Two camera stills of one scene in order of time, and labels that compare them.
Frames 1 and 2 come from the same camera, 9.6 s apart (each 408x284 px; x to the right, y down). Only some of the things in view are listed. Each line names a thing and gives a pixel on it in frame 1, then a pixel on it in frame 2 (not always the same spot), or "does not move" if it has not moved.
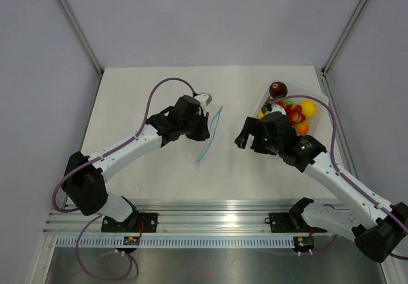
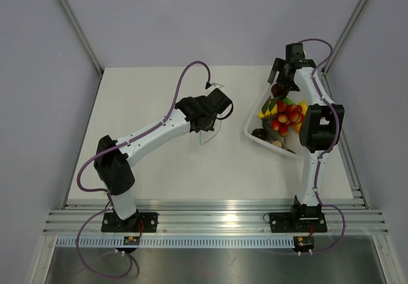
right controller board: (304, 243) does not move
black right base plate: (290, 222) does not move
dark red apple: (277, 88) does not move
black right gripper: (255, 127) to (279, 65)
